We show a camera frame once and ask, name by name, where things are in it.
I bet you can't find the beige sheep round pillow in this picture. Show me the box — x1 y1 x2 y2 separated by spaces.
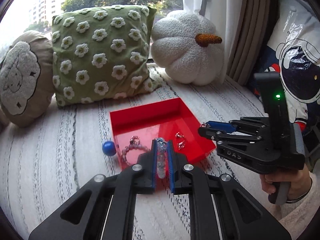
1 30 55 127

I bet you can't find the green daisy pillow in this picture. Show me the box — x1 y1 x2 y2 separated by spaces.
52 4 159 107

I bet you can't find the blue star beaded bracelet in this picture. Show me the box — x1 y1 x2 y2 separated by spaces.
154 137 168 179

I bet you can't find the blue ball knob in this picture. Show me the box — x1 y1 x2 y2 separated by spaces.
102 141 117 157

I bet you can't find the white pumpkin plush pillow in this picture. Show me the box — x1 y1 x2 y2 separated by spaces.
151 10 224 86

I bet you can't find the astronaut print pillow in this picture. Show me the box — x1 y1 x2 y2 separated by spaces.
255 0 319 133

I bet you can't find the beige pleated curtain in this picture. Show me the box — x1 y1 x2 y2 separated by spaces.
227 0 271 85

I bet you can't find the white black woven blanket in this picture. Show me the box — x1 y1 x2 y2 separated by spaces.
1 64 274 239

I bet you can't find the person right hand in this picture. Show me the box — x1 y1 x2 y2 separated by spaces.
260 165 312 200

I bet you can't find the pale beaded bracelet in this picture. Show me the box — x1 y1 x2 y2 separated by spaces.
121 135 151 167

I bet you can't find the red plastic tray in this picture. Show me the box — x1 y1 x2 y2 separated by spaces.
110 98 216 170

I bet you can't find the cream fuzzy sleeve forearm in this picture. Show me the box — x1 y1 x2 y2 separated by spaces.
279 173 320 239

